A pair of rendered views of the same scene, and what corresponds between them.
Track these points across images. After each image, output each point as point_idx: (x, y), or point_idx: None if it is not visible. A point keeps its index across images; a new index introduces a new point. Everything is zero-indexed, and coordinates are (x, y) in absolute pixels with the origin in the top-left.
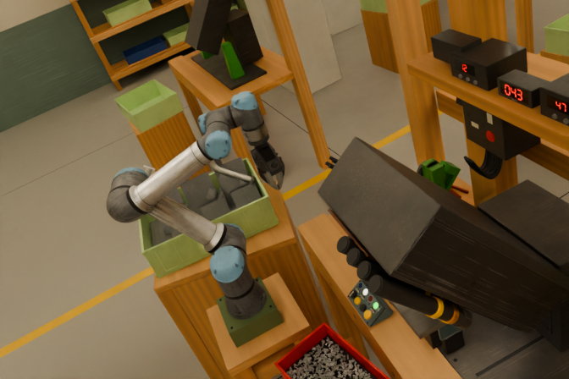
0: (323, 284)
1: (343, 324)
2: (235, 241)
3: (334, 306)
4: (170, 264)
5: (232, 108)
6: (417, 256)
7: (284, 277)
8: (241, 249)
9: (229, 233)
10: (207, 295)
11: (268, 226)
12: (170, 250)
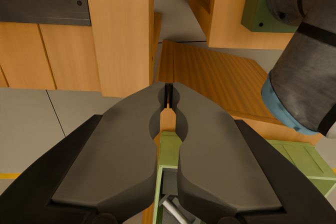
0: (154, 39)
1: (154, 23)
2: (324, 62)
3: (154, 29)
4: (298, 150)
5: None
6: None
7: (183, 81)
8: (320, 34)
9: (335, 88)
10: (263, 103)
11: (174, 133)
12: (300, 163)
